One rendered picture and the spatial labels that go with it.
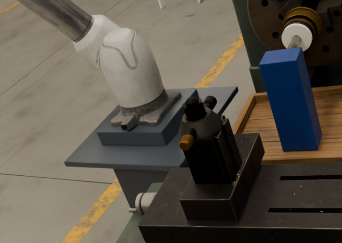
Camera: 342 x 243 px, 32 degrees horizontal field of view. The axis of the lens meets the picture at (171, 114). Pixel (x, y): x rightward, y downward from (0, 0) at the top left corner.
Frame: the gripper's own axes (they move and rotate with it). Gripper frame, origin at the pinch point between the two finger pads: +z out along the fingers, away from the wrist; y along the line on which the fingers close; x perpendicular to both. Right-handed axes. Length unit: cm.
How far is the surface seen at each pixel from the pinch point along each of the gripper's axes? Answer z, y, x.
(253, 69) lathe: 22.4, 20.6, -5.5
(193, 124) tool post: -2, 42, -81
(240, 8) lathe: 3.0, 21.7, -6.1
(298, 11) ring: -2, 47, -30
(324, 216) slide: 16, 62, -82
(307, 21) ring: -1, 49, -33
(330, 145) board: 22, 54, -49
